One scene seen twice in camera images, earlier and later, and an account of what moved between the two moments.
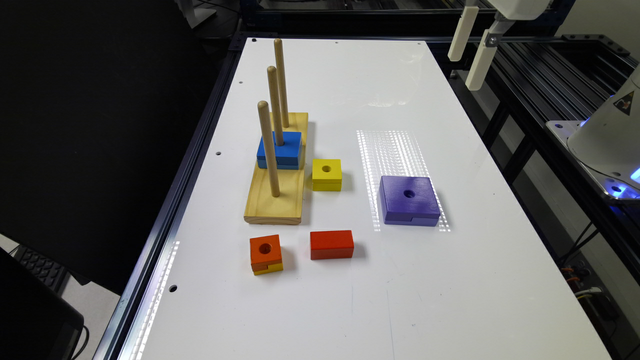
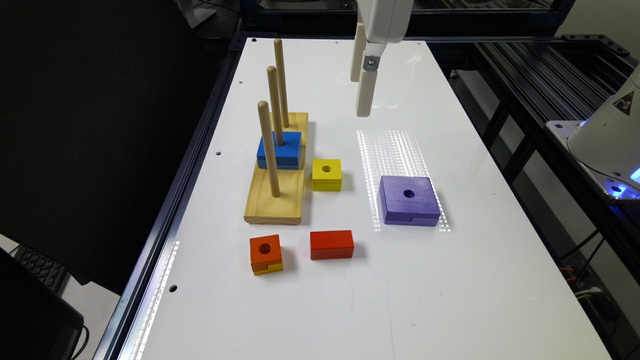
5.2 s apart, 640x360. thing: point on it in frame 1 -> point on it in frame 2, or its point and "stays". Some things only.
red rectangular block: x=327 y=245 stays
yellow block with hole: x=326 y=175 stays
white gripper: x=524 y=10 -> x=385 y=22
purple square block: x=409 y=200 stays
